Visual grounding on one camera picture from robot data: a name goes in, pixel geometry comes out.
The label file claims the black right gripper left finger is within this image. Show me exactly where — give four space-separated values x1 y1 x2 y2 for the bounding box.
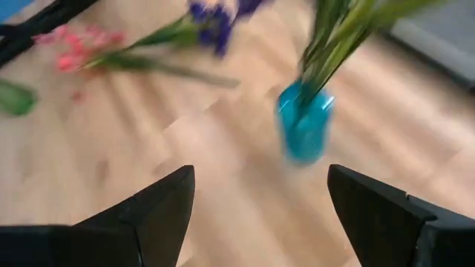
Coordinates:
0 165 196 267

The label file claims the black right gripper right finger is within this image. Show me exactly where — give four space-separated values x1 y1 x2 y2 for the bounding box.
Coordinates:
327 163 475 267

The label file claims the pink artificial flower bunch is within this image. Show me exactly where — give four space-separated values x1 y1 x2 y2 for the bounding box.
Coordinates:
33 24 240 89

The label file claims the purple artificial flower bunch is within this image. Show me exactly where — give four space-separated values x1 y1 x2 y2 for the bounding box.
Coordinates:
128 0 274 59
298 0 446 108

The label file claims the blue glass vase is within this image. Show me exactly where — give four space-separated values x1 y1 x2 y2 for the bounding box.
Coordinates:
275 79 335 167

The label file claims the green glass vase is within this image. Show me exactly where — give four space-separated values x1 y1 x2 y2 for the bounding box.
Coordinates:
0 79 39 116

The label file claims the black aluminium table frame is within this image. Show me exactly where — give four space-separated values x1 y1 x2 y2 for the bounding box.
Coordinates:
0 0 99 68

